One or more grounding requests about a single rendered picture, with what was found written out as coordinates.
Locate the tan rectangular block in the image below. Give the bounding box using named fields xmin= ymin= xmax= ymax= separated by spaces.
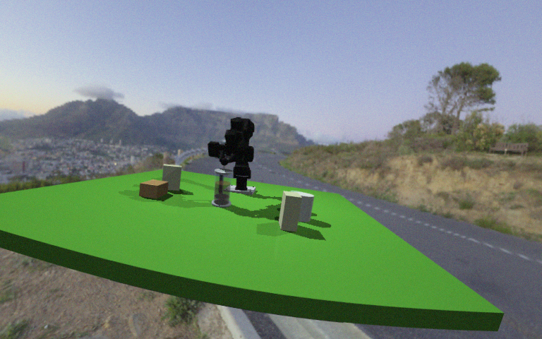
xmin=139 ymin=179 xmax=169 ymax=198

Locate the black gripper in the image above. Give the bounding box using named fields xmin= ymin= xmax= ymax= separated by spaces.
xmin=207 ymin=141 xmax=254 ymax=163

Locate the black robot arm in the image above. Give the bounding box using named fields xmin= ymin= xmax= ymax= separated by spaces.
xmin=225 ymin=117 xmax=255 ymax=191

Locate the french press with black knob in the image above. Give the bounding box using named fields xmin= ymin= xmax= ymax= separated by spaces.
xmin=212 ymin=158 xmax=233 ymax=207

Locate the white cylinder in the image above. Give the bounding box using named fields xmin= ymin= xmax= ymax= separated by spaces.
xmin=296 ymin=192 xmax=315 ymax=222

